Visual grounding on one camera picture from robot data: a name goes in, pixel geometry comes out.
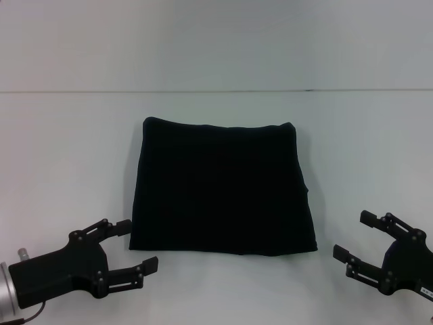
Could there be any grey cable with plug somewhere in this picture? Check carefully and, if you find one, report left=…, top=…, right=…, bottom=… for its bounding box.
left=0, top=300, right=47, bottom=325

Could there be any black shirt with FREE print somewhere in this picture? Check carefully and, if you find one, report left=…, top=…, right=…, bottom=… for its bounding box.
left=128, top=116, right=319, bottom=257

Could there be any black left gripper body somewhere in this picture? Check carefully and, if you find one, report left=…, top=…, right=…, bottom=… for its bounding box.
left=7, top=230, right=112, bottom=309

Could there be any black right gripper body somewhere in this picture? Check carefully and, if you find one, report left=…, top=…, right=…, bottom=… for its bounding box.
left=380, top=230, right=433, bottom=303

